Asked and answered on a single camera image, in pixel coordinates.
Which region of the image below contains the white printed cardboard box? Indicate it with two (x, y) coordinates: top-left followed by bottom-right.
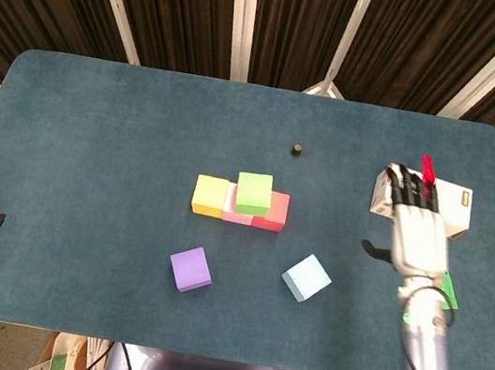
(366, 159), (479, 244)

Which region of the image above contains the teal felt table cover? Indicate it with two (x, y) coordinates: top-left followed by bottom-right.
(0, 41), (495, 370)

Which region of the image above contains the pink foam cube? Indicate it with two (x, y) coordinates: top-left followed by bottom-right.
(220, 181), (262, 228)

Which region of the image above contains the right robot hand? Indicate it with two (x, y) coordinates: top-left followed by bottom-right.
(356, 158), (466, 288)

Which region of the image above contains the purple foam cube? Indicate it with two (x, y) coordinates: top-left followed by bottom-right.
(163, 242), (218, 298)

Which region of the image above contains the green packet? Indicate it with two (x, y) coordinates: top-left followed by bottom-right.
(438, 271), (465, 312)

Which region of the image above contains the yellow foam cube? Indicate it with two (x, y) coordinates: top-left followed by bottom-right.
(188, 172), (233, 220)

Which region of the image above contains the green foam cube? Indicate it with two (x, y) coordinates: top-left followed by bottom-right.
(232, 170), (277, 220)

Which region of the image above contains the printed paper bag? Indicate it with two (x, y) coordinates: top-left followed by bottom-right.
(27, 327), (113, 370)

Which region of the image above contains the light blue foam cube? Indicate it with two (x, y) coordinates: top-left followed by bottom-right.
(277, 248), (337, 308)

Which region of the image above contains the black torso cable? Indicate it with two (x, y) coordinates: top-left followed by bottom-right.
(116, 342), (145, 370)

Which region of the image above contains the dark brown curtain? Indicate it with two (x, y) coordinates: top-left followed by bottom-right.
(0, 0), (495, 246)

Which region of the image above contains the red foam cube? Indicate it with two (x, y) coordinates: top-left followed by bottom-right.
(250, 187), (293, 235)

